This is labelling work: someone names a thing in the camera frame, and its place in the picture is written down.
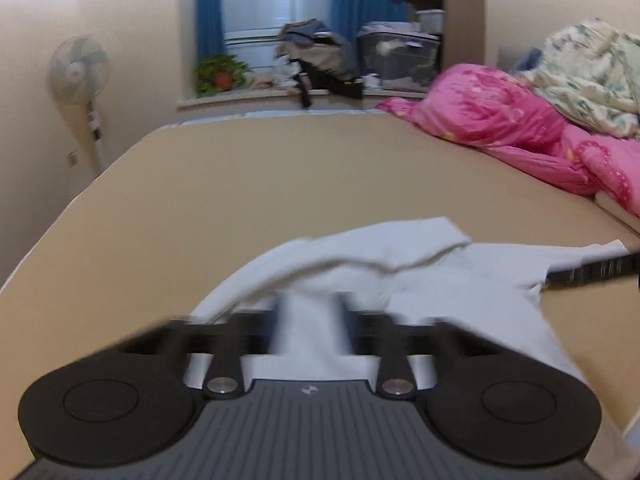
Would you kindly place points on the white t-shirt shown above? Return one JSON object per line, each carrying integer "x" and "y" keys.
{"x": 425, "y": 280}

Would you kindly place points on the potted green plant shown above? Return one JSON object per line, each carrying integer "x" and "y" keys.
{"x": 220, "y": 72}

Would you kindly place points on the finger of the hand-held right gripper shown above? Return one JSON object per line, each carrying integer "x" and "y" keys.
{"x": 590, "y": 270}

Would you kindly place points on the pile of clothes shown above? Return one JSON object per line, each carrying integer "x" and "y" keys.
{"x": 312, "y": 45}

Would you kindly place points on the pink quilt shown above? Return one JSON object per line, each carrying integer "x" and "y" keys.
{"x": 500, "y": 115}

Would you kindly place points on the floral cream quilt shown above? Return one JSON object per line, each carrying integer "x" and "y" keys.
{"x": 590, "y": 70}

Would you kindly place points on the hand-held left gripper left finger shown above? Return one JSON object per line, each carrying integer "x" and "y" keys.
{"x": 276, "y": 320}

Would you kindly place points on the black bag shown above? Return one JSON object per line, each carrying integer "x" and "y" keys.
{"x": 330, "y": 85}

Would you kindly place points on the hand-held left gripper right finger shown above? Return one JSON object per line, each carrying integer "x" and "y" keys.
{"x": 345, "y": 320}

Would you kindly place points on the wooden shelf unit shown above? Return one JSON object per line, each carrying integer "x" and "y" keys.
{"x": 452, "y": 10}

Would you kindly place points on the white standing fan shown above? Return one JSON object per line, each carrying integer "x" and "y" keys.
{"x": 77, "y": 67}

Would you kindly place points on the clear plastic storage box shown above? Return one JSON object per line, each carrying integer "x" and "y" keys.
{"x": 400, "y": 57}

